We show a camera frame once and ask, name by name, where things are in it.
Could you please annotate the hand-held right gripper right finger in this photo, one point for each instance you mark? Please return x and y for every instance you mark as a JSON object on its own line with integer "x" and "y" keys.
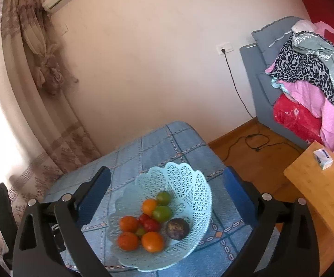
{"x": 239, "y": 199}

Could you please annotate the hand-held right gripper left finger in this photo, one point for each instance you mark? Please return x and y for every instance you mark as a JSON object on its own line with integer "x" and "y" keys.
{"x": 93, "y": 199}

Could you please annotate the orange tangerine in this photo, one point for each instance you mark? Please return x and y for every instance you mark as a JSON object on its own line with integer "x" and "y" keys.
{"x": 128, "y": 241}
{"x": 129, "y": 223}

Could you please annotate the light blue lattice plastic basket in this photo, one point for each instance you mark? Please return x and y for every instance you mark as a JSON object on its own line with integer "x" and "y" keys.
{"x": 190, "y": 190}

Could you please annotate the red tomato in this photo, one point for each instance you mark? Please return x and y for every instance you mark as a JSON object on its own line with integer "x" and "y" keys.
{"x": 151, "y": 225}
{"x": 144, "y": 217}

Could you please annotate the small orange kumquat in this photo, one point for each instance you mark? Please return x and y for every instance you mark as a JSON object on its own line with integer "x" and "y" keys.
{"x": 149, "y": 206}

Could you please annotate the small yellow-green fruit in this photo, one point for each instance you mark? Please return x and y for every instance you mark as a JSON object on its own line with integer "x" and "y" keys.
{"x": 140, "y": 232}

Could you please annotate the dark purple passion fruit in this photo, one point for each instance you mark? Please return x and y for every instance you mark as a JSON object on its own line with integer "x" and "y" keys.
{"x": 177, "y": 228}

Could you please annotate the dull green round fruit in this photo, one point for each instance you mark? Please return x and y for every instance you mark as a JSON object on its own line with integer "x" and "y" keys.
{"x": 162, "y": 213}

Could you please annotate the bright green lime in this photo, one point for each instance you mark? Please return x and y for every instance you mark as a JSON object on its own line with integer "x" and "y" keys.
{"x": 163, "y": 198}

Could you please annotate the large orange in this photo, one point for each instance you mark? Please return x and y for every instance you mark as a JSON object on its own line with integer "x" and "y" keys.
{"x": 152, "y": 241}

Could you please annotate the wooden side table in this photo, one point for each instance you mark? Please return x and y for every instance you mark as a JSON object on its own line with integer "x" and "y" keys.
{"x": 323, "y": 196}

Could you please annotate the small white box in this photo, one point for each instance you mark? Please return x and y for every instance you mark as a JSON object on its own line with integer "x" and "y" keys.
{"x": 323, "y": 158}

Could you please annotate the black chair back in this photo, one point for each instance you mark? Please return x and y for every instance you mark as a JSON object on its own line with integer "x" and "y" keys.
{"x": 1, "y": 216}

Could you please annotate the red floral blanket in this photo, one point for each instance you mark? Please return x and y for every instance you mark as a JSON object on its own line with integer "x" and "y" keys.
{"x": 294, "y": 118}

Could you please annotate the grey sofa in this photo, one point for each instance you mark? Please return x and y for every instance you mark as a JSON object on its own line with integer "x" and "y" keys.
{"x": 259, "y": 63}

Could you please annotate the beige patterned curtain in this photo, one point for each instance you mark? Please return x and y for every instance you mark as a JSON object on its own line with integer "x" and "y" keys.
{"x": 40, "y": 63}

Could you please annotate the leopard print cloth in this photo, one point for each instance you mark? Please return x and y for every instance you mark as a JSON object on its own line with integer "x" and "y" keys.
{"x": 305, "y": 66}

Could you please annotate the white wall socket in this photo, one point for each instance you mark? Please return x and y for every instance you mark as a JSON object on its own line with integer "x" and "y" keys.
{"x": 224, "y": 48}

